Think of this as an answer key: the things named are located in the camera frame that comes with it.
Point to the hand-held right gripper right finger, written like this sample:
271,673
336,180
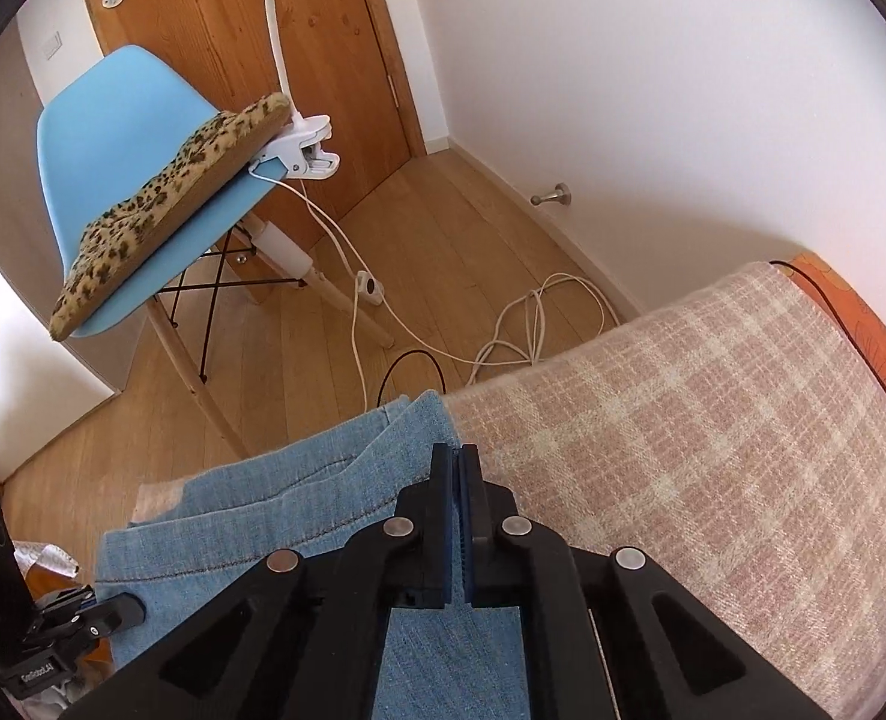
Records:
482,540

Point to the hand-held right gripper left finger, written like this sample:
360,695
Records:
441,540

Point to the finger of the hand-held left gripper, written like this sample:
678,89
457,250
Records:
120,613
60,604

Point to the light blue denim pants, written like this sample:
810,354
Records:
263,532

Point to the white patterned cloth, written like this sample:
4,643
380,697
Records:
49,559

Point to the pink plaid blanket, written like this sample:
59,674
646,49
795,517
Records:
675,427

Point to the white plastic cylinder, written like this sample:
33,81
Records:
282,249

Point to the metal door stop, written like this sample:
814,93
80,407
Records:
555,195

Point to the leopard print seat cushion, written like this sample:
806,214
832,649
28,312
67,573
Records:
158,195

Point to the orange patterned bed sheet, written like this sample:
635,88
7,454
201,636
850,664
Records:
867,311

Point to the light blue plastic chair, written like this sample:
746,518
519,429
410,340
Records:
113,127

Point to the wooden door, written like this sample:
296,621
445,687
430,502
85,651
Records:
210,30

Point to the white wall light switch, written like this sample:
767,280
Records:
52,46

